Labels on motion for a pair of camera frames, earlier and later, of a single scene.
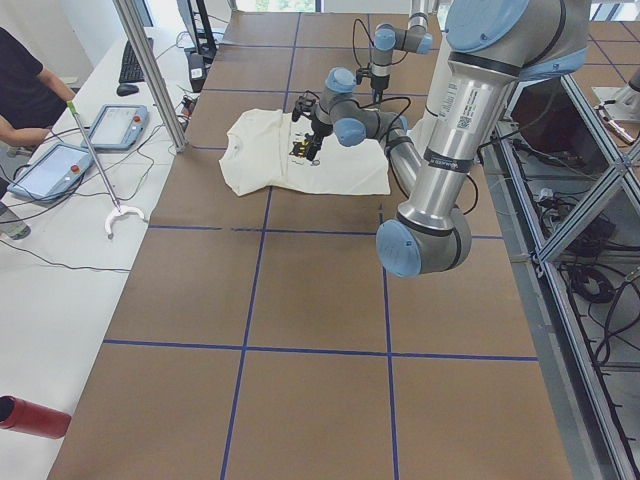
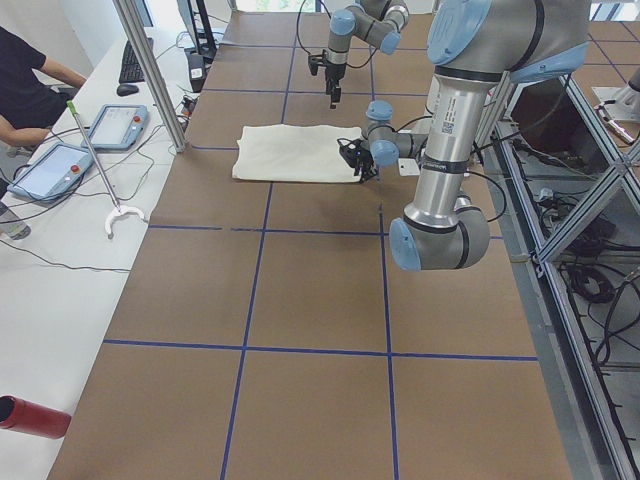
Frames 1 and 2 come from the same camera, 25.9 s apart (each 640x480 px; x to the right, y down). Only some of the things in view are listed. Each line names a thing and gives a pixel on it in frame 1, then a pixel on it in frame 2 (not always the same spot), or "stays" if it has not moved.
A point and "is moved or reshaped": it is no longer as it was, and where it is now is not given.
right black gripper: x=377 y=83 → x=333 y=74
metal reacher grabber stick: x=119 y=210 stays
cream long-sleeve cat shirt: x=264 y=151 is moved or reshaped
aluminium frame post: x=153 y=71 stays
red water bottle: x=31 y=417 stays
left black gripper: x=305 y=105 → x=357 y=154
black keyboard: x=131 y=69 stays
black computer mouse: x=126 y=89 stays
